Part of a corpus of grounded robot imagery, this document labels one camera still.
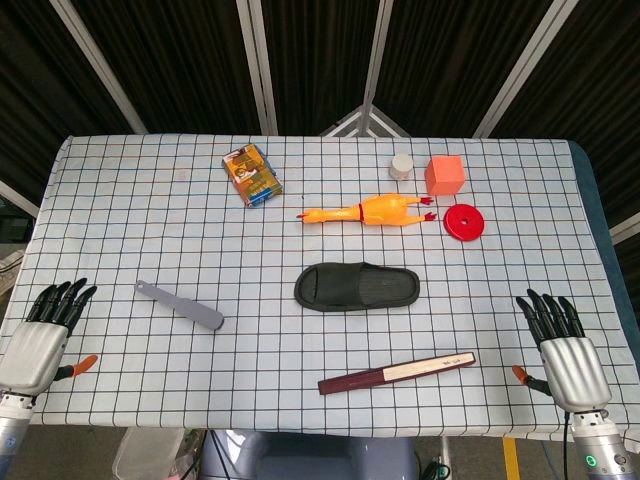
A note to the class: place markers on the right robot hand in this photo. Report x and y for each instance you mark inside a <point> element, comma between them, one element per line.
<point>572,367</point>

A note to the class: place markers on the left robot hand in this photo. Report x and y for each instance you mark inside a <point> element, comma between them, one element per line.
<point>30,355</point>

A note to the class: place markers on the grey shoehorn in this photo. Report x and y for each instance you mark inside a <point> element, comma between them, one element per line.
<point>185,307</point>

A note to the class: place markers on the black slipper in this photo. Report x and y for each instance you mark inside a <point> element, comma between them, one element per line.
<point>357,287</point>

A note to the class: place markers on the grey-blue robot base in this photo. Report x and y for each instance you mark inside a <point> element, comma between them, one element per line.
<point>310,457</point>

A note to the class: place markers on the white table leg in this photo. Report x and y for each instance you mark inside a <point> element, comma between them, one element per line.
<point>444,450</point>

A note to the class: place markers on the clear plastic container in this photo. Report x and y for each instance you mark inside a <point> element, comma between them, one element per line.
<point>145,455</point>

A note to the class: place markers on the white checkered tablecloth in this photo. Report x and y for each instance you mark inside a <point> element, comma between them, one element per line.
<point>150,225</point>

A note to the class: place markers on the maroon closed folding fan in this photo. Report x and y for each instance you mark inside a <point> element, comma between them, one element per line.
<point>395,373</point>

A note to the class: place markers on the red disc with hole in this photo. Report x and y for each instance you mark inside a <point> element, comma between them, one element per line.
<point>464,222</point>

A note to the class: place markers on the orange cube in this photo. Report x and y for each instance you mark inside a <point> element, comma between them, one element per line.
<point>445,176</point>

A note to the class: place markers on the yellow rubber chicken toy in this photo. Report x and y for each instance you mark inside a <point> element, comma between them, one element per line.
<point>380,210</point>

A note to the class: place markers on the small white cylindrical jar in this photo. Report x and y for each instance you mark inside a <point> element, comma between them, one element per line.
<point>401,167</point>

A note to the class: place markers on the orange snack packet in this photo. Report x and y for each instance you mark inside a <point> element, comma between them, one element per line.
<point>252,175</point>

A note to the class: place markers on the white metal frame beam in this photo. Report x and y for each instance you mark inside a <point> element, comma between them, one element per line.
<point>257,65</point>
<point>375,55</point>
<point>100,70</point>
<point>525,65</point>

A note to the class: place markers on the white triangular frame brace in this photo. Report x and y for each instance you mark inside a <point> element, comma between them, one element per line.
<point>350,125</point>

